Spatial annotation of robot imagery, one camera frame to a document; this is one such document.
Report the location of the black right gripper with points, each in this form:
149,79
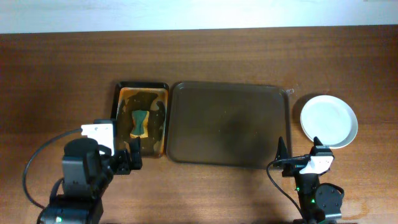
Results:
294,168

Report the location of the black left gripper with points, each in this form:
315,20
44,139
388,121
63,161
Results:
125,160

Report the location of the grey-white plate with sauce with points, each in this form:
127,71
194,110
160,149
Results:
330,120

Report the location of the yellow green scrub sponge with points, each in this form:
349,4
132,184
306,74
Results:
140,120

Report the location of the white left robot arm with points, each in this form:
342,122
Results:
89,165

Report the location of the small black sponge tray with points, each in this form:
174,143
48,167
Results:
147,96

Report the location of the large brown serving tray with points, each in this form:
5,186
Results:
227,124

